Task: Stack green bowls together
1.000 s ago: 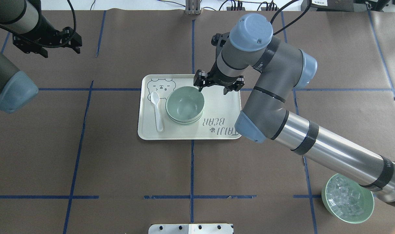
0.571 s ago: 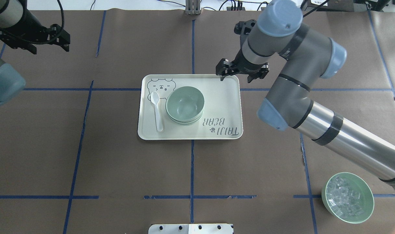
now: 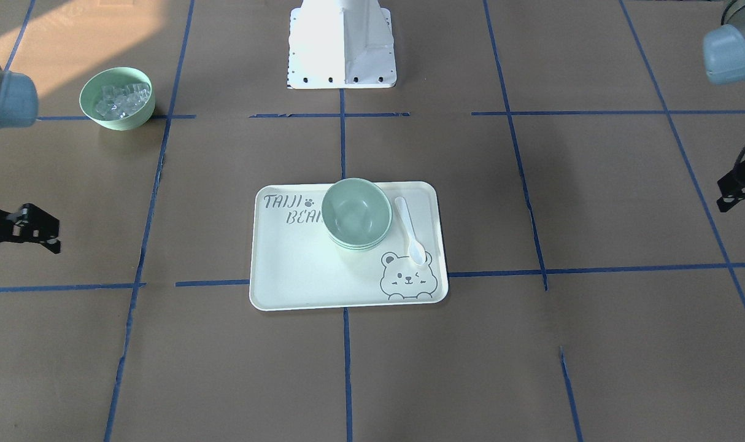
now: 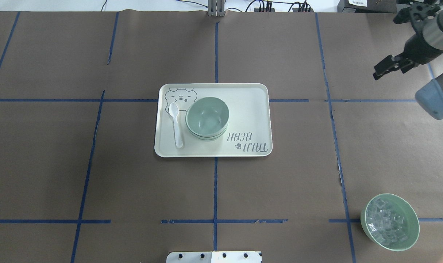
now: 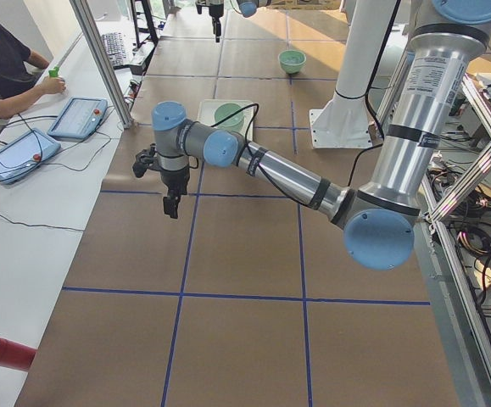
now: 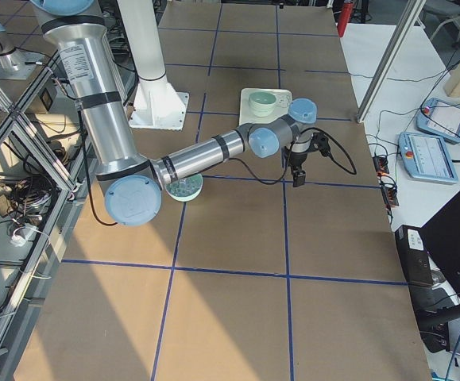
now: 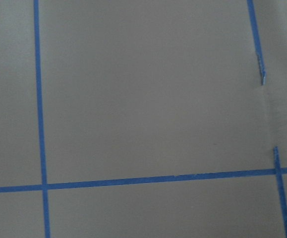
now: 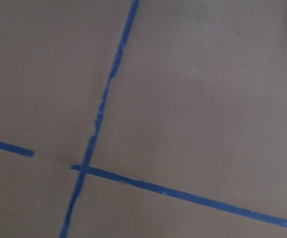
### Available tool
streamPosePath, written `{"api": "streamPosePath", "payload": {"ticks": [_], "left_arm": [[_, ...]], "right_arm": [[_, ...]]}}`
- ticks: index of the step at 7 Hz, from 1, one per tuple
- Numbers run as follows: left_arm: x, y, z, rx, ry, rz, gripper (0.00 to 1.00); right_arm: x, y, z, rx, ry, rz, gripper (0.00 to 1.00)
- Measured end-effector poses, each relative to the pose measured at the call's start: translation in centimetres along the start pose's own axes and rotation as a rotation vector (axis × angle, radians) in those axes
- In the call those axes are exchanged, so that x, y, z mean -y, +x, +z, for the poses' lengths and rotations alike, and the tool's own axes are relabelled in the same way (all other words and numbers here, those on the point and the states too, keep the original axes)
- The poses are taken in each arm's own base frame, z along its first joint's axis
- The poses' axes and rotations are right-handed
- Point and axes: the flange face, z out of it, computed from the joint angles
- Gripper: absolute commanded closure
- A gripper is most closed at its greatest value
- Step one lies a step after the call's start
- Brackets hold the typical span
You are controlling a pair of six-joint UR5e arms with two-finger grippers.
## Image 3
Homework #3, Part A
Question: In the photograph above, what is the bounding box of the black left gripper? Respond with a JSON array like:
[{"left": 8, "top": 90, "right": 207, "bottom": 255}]
[{"left": 716, "top": 160, "right": 745, "bottom": 213}]

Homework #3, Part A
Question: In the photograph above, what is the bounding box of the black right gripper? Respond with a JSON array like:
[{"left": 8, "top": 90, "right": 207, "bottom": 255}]
[{"left": 0, "top": 203, "right": 61, "bottom": 254}]

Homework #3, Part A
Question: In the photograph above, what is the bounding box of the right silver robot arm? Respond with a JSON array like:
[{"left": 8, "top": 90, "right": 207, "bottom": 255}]
[{"left": 0, "top": 64, "right": 61, "bottom": 254}]

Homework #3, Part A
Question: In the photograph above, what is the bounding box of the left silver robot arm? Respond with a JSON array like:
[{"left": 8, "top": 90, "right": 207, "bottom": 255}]
[{"left": 703, "top": 1, "right": 745, "bottom": 213}]

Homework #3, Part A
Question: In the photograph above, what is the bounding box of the green bowl with ice cubes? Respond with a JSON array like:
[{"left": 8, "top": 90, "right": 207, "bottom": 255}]
[{"left": 79, "top": 67, "right": 156, "bottom": 131}]

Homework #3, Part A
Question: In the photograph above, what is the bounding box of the cream bear tray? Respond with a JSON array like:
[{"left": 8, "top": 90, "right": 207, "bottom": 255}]
[{"left": 249, "top": 181, "right": 449, "bottom": 311}]

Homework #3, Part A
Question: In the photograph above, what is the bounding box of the green bowl on tray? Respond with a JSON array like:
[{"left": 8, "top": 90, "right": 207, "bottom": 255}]
[{"left": 330, "top": 236, "right": 384, "bottom": 251}]

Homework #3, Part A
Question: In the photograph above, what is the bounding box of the white plastic spoon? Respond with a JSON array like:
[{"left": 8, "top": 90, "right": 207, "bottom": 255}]
[{"left": 394, "top": 196, "right": 428, "bottom": 266}]

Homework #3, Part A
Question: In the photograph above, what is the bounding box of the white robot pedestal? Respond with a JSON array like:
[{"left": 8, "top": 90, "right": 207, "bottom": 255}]
[{"left": 287, "top": 1, "right": 398, "bottom": 90}]

